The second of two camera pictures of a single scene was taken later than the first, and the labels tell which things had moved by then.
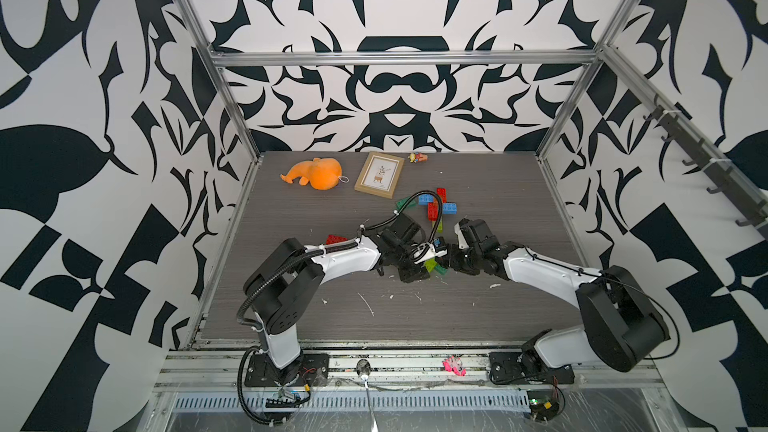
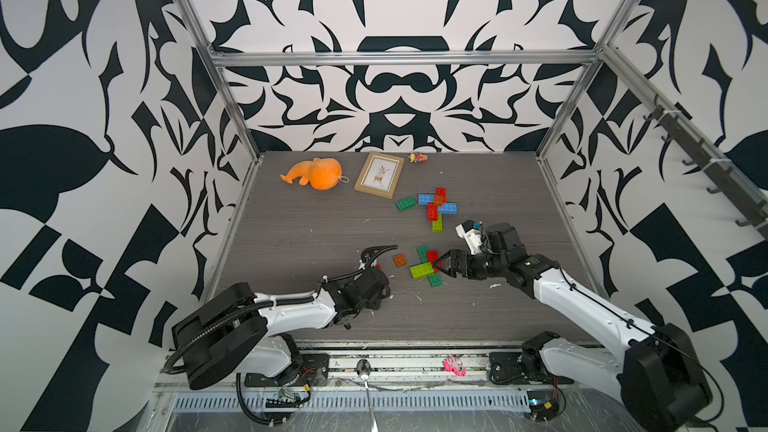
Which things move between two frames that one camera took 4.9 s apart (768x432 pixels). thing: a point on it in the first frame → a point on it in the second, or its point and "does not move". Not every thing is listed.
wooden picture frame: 379,174 does not move
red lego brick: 433,211 does not move
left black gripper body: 404,262 → 376,303
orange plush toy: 321,173 does not move
